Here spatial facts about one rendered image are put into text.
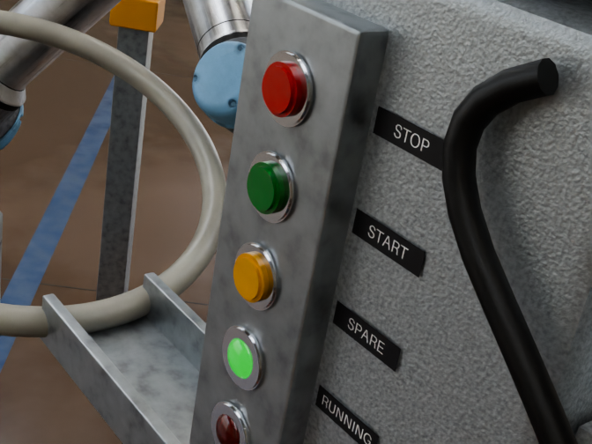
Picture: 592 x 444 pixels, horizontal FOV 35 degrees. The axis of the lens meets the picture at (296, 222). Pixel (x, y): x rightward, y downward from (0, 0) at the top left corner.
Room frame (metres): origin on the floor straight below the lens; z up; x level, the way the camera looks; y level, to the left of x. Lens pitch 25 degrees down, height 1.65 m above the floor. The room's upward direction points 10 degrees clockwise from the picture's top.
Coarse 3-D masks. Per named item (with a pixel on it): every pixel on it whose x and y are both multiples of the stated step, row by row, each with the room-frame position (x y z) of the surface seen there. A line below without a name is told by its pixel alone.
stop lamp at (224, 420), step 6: (222, 414) 0.42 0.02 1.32; (222, 420) 0.42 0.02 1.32; (228, 420) 0.42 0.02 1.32; (216, 426) 0.42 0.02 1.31; (222, 426) 0.42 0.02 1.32; (228, 426) 0.42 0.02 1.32; (234, 426) 0.42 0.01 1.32; (216, 432) 0.42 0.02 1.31; (222, 432) 0.42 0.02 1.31; (228, 432) 0.41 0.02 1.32; (234, 432) 0.41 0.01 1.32; (222, 438) 0.42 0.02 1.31; (228, 438) 0.41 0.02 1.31; (234, 438) 0.41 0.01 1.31
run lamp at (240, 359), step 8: (232, 344) 0.42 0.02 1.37; (240, 344) 0.42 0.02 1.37; (232, 352) 0.42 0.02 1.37; (240, 352) 0.42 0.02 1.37; (248, 352) 0.41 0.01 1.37; (232, 360) 0.42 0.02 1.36; (240, 360) 0.41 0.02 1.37; (248, 360) 0.41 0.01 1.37; (232, 368) 0.42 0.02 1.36; (240, 368) 0.41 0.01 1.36; (248, 368) 0.41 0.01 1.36; (240, 376) 0.42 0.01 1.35
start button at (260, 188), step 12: (252, 168) 0.43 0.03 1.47; (264, 168) 0.42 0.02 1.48; (276, 168) 0.42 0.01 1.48; (252, 180) 0.42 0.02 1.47; (264, 180) 0.41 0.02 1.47; (276, 180) 0.41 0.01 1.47; (252, 192) 0.42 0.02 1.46; (264, 192) 0.41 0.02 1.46; (276, 192) 0.41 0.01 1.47; (264, 204) 0.41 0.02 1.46; (276, 204) 0.41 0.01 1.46
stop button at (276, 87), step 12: (276, 72) 0.42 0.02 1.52; (288, 72) 0.41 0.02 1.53; (264, 84) 0.42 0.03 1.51; (276, 84) 0.42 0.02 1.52; (288, 84) 0.41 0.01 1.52; (300, 84) 0.41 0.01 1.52; (264, 96) 0.42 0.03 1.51; (276, 96) 0.42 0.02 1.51; (288, 96) 0.41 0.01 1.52; (300, 96) 0.41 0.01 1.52; (276, 108) 0.41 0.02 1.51; (288, 108) 0.41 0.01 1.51
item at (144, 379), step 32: (160, 288) 0.80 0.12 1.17; (64, 320) 0.72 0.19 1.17; (160, 320) 0.79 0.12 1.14; (192, 320) 0.76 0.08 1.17; (64, 352) 0.71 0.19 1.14; (96, 352) 0.68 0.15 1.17; (128, 352) 0.75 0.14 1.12; (160, 352) 0.76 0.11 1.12; (192, 352) 0.75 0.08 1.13; (96, 384) 0.66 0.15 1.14; (128, 384) 0.64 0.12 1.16; (160, 384) 0.71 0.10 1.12; (192, 384) 0.72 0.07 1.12; (128, 416) 0.62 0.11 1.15; (160, 416) 0.66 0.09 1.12; (192, 416) 0.67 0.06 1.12
